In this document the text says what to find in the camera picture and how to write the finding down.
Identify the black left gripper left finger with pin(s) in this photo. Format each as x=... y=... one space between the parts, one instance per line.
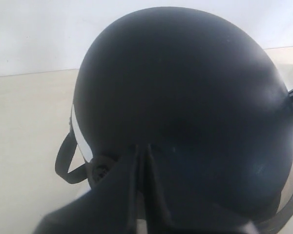
x=170 y=206

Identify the black helmet with tinted visor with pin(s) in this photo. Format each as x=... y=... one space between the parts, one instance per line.
x=200 y=89

